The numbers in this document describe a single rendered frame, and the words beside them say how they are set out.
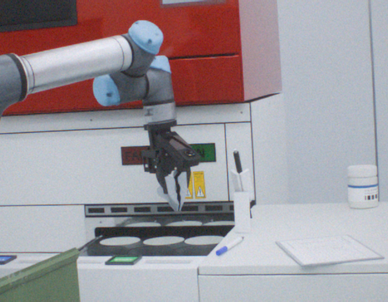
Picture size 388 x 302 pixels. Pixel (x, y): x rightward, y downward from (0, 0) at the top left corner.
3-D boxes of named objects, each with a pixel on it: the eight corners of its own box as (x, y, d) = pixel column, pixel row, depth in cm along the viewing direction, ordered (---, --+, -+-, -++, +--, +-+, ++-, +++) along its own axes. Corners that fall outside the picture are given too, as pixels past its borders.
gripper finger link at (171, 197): (166, 209, 197) (160, 172, 196) (180, 211, 192) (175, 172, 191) (155, 212, 195) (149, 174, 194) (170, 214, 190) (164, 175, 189)
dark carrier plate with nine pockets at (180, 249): (104, 238, 209) (104, 235, 209) (236, 236, 201) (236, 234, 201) (52, 270, 176) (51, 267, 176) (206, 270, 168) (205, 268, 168)
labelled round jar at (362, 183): (349, 204, 195) (347, 165, 194) (378, 203, 194) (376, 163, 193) (347, 209, 188) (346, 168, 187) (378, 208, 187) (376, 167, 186)
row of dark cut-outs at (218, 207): (86, 214, 215) (85, 205, 214) (251, 211, 204) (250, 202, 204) (85, 215, 214) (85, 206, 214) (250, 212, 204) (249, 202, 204)
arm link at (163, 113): (181, 100, 190) (152, 106, 185) (183, 120, 191) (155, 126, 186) (162, 101, 196) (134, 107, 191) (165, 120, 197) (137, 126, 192)
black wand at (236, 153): (238, 151, 164) (239, 146, 165) (231, 151, 164) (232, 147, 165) (251, 219, 177) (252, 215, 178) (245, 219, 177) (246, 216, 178)
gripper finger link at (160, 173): (174, 190, 193) (168, 154, 192) (178, 190, 192) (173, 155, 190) (158, 195, 190) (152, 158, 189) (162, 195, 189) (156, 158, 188)
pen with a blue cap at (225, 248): (241, 234, 163) (215, 250, 150) (245, 234, 162) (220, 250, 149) (241, 239, 163) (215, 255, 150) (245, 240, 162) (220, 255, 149)
